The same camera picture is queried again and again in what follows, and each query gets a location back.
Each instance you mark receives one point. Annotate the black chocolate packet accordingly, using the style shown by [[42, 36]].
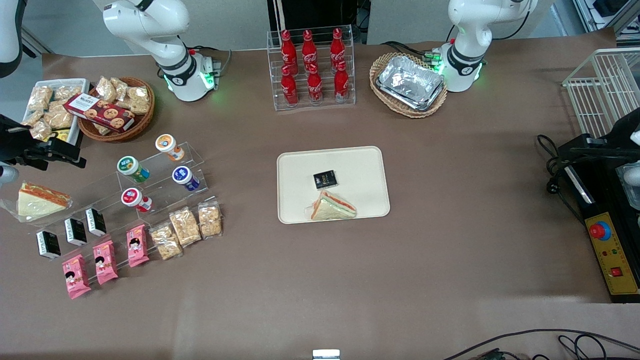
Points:
[[325, 179]]

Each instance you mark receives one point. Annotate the small white device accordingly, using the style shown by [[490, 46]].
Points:
[[326, 354]]

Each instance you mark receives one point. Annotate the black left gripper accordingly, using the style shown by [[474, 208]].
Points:
[[621, 134]]

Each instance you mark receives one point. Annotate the red emergency stop button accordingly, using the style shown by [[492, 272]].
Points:
[[599, 231]]

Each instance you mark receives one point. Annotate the orange gum bottle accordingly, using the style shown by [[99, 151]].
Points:
[[167, 145]]

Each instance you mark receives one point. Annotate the beige plastic tray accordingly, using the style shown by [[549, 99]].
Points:
[[360, 175]]

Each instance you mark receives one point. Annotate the pink snack pack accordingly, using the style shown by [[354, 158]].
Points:
[[137, 246], [76, 276], [105, 262]]

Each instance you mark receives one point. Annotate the purple gum bottle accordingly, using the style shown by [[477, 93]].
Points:
[[184, 176]]

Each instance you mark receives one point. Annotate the wrapped triangle sandwich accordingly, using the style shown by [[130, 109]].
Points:
[[37, 202], [332, 207]]

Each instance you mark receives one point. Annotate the green gum bottle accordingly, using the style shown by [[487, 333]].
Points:
[[131, 167]]

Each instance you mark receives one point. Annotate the grey base connector block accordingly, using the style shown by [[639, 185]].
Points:
[[212, 70]]

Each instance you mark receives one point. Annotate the silver foil tray stack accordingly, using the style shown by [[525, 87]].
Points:
[[410, 80]]

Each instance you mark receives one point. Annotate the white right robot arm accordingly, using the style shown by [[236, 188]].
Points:
[[170, 30]]

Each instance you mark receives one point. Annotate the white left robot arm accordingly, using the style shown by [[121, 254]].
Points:
[[470, 30]]

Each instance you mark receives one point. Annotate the white rectangular bin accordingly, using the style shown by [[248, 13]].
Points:
[[80, 85]]

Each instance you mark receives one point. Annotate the light wicker basket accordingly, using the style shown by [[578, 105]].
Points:
[[382, 62]]

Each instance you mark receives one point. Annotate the clear acrylic bottle rack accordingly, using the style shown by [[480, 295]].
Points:
[[272, 75]]

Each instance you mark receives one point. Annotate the clear cracker pack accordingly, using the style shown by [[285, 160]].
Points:
[[165, 241], [185, 227], [210, 220]]

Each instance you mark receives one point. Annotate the black yellow control box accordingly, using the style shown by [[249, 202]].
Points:
[[612, 255]]

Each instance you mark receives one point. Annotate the brown wicker basket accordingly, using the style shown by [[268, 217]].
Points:
[[142, 122]]

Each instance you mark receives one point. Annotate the red cola bottle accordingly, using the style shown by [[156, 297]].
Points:
[[289, 87], [309, 47], [314, 85], [289, 50], [341, 82], [337, 45]]

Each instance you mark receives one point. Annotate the dark red cookie box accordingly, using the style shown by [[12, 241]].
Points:
[[100, 112]]

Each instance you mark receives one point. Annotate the black small box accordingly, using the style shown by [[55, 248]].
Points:
[[48, 244], [75, 232], [95, 222]]

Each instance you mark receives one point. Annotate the black background chair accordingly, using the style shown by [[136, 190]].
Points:
[[320, 12]]

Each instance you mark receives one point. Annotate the red gum bottle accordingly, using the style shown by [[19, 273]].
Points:
[[133, 198]]

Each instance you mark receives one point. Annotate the metal frame rack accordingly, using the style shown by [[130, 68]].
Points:
[[605, 15]]

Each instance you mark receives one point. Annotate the yellow snack packet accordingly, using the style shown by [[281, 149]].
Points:
[[61, 135]]

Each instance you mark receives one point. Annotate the clear acrylic snack shelf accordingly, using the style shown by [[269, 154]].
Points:
[[100, 192]]

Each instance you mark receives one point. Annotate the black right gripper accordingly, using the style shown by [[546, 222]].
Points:
[[15, 142]]

